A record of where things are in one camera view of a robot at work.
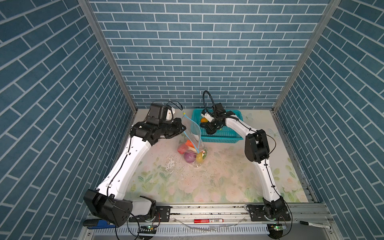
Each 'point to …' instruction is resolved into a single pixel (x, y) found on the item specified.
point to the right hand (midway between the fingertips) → (207, 123)
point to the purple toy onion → (190, 157)
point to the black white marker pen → (315, 225)
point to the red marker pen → (197, 221)
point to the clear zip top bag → (192, 133)
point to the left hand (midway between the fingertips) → (187, 127)
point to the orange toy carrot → (189, 143)
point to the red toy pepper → (182, 148)
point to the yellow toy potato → (199, 157)
